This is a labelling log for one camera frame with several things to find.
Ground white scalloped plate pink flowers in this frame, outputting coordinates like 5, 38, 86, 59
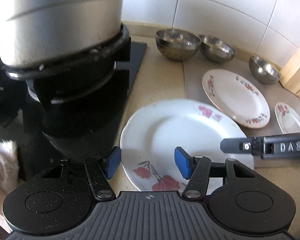
274, 102, 300, 134

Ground white plate pink carnations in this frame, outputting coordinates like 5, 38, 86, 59
120, 99, 254, 192

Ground black gas stove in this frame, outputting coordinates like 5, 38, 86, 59
0, 41, 147, 180

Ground wooden knife block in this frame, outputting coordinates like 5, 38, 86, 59
280, 47, 300, 98

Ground cream plate colourful flowers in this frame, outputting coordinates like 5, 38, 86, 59
202, 69, 270, 129

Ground beige cloth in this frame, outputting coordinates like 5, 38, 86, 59
0, 140, 19, 215

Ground left steel bowl stack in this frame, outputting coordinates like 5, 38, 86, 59
155, 29, 202, 62

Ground large aluminium pot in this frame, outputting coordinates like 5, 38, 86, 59
0, 0, 129, 80

